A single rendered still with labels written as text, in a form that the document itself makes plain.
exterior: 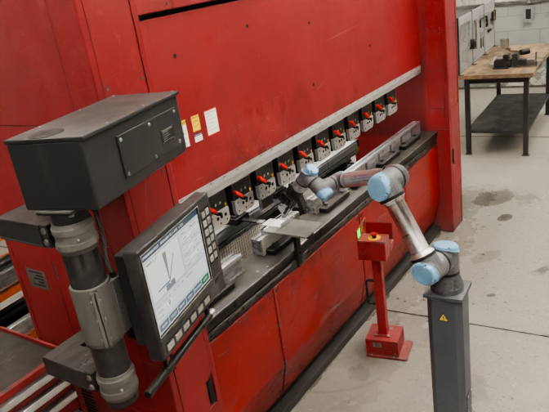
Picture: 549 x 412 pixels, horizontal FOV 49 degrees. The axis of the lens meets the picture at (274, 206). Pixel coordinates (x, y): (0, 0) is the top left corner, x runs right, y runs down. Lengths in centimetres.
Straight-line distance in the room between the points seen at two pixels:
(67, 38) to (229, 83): 99
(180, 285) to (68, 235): 40
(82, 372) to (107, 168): 68
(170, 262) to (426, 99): 345
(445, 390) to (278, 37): 193
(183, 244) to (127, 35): 72
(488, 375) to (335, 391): 86
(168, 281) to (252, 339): 124
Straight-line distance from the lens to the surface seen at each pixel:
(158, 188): 222
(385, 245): 339
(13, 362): 264
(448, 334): 297
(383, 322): 373
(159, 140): 182
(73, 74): 209
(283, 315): 319
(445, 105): 492
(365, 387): 359
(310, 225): 313
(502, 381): 365
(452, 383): 313
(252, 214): 349
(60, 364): 206
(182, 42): 262
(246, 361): 300
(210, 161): 274
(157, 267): 177
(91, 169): 156
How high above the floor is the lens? 226
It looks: 21 degrees down
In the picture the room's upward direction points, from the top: 9 degrees counter-clockwise
